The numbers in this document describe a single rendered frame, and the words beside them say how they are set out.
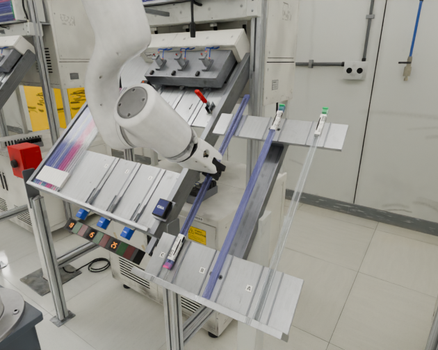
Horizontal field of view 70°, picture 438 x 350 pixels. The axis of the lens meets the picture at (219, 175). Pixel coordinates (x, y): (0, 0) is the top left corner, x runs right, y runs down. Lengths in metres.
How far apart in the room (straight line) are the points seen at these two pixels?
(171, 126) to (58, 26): 1.87
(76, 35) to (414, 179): 2.50
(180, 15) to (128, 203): 0.73
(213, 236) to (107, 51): 0.83
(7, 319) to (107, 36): 0.55
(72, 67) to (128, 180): 1.43
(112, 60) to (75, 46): 1.86
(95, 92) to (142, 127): 0.11
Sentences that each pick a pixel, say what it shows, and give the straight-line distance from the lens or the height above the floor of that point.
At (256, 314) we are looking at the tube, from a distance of 0.63.
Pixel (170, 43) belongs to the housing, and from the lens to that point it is 1.34.
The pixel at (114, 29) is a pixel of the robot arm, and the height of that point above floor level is 1.22.
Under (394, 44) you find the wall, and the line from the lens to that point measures 2.51.
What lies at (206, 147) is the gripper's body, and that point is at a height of 1.00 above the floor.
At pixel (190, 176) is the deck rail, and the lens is 0.96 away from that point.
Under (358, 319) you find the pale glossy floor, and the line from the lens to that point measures 1.80.
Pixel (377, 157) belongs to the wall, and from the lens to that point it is 2.60.
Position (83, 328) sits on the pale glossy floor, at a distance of 1.74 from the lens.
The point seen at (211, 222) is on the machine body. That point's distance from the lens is 1.19.
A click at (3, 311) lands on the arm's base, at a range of 0.79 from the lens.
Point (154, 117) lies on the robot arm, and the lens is 0.53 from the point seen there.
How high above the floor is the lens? 1.17
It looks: 20 degrees down
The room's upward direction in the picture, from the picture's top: straight up
